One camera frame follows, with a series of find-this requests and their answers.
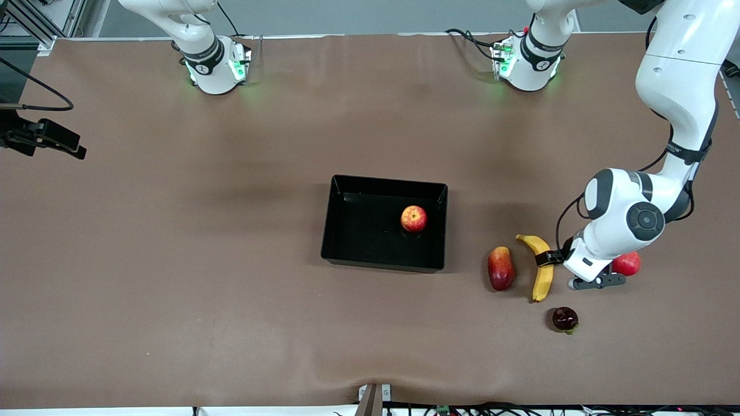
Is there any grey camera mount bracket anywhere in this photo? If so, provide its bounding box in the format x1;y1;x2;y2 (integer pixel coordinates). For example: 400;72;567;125
356;383;392;416

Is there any black plastic box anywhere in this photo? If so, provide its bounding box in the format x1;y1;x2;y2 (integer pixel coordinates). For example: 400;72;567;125
320;174;449;274

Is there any dark purple mangosteen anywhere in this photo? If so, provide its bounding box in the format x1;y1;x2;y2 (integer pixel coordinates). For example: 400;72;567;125
552;307;579;335

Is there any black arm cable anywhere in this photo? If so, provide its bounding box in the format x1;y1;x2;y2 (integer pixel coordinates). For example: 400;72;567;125
556;16;695;251
0;57;75;112

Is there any red yellow apple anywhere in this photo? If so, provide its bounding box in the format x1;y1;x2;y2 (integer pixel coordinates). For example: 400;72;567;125
400;205;428;233

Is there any red pomegranate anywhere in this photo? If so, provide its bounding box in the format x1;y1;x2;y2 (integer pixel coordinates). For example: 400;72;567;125
612;251;642;277

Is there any black right base cable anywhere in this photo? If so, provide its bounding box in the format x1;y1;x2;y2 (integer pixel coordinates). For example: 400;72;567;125
216;0;264;54

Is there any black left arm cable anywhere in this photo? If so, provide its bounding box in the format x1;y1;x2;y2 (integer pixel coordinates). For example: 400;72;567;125
556;16;695;251

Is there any red yellow mango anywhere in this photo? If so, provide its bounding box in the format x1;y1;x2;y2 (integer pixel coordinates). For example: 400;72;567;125
487;246;516;292

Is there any black base cable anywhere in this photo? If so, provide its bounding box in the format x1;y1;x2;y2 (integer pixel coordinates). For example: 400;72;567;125
444;28;505;62
216;0;264;54

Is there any black left base cable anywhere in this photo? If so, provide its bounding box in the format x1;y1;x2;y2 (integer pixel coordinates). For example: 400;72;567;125
444;28;505;62

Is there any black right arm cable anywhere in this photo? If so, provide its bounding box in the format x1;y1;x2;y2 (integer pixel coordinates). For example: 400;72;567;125
0;57;75;112

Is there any yellow banana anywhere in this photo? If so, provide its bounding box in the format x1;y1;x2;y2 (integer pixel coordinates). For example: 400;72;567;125
515;234;555;303

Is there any aluminium frame profile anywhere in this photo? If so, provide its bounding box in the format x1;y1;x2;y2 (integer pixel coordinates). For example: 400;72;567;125
0;0;88;56

